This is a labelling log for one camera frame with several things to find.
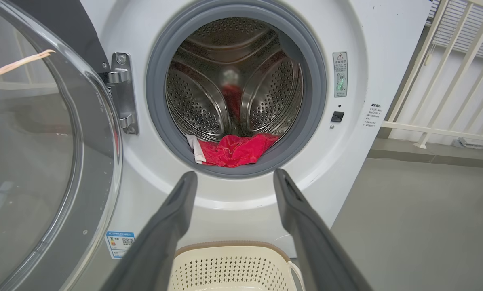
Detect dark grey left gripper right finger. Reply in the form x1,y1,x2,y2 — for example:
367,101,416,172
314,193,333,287
273,169,373,291

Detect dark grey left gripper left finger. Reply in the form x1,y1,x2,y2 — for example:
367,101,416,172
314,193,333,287
100,171,198,291

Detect red garment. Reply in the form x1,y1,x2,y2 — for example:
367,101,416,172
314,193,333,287
198,133,280,169

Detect dark round washer door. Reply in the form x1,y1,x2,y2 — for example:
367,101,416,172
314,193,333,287
0,0,123,291

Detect cream perforated laundry basket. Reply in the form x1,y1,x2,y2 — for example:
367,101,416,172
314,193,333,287
168,241,306,291

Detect white front-load washing machine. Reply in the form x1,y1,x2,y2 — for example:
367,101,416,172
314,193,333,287
78,0,434,259

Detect grey rubber door gasket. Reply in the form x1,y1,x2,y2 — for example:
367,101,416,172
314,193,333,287
146,4,327,179

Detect silver metal door hinge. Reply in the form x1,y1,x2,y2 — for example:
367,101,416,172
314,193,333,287
100,52,139,135

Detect blue white energy label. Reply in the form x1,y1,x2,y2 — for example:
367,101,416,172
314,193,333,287
105,231,135,259

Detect white cloth piece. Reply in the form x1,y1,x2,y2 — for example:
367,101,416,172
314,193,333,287
186,134,207,164

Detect black text instruction sticker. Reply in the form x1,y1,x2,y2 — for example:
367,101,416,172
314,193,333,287
365,103,384,129

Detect perforated steel washer drum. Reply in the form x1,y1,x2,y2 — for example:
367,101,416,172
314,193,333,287
165,17,304,143

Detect white metal railing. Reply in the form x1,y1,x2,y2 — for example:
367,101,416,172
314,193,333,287
381,0,483,149

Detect grey warning sticker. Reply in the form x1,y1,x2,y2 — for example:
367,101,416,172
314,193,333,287
333,51,348,98

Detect white window blinds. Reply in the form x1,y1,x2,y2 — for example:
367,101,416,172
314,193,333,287
427,0,483,61

